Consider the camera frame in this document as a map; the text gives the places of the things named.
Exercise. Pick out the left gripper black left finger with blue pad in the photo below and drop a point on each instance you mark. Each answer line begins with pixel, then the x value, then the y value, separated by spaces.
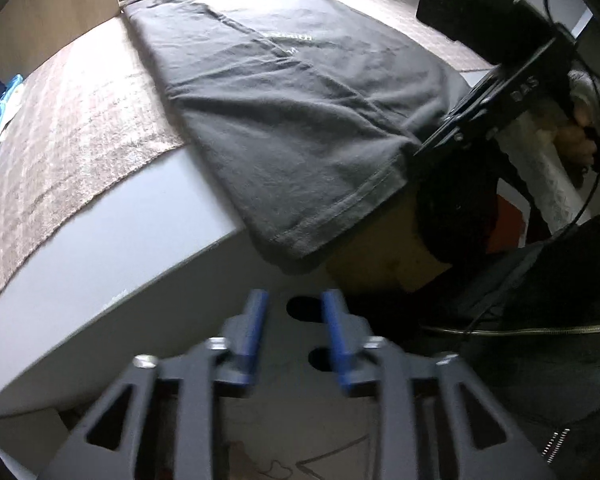
pixel 161 418

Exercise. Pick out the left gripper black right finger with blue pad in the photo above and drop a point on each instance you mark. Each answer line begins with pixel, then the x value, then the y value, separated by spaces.
pixel 436 419

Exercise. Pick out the dark grey t-shirt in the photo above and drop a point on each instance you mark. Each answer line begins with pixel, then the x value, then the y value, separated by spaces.
pixel 305 111

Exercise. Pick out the black zippered bag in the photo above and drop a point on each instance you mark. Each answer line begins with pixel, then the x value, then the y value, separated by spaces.
pixel 528 324

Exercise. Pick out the pink plaid table cloth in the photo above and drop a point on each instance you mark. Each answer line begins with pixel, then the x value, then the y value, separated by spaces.
pixel 90 117

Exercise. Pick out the brown cardboard panel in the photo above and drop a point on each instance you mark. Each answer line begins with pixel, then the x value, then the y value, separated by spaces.
pixel 31 31

